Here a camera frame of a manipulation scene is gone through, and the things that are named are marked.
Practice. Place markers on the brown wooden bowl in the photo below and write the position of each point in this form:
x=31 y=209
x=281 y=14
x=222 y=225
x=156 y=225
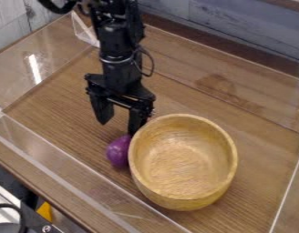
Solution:
x=183 y=161

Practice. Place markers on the clear acrylic corner bracket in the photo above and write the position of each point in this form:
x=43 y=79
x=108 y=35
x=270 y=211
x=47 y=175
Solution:
x=84 y=32

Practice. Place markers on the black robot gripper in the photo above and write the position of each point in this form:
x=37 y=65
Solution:
x=118 y=87

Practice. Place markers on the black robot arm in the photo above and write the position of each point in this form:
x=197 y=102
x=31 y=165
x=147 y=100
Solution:
x=118 y=26

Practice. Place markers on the purple toy eggplant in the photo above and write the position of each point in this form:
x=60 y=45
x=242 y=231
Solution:
x=118 y=151

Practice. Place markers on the black device with yellow part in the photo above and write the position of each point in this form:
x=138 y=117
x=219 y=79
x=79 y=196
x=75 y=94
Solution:
x=31 y=202

